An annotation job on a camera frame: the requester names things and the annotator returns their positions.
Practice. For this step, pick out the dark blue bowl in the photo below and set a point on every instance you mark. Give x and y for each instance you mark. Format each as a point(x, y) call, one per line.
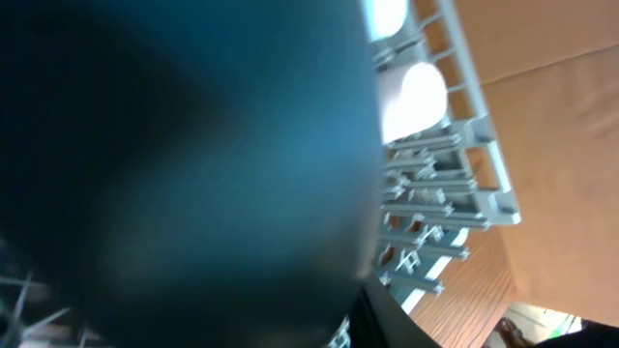
point(193, 173)

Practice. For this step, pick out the light blue cup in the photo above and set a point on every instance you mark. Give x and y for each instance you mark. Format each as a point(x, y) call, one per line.
point(383, 18)

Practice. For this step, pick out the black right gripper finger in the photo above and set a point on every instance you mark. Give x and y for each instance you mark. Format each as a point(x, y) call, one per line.
point(378, 321)

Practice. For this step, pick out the grey dishwasher rack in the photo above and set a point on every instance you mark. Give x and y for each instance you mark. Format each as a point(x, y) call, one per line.
point(436, 184)

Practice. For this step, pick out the pink cup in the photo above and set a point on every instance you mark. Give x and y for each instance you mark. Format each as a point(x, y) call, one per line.
point(411, 98)

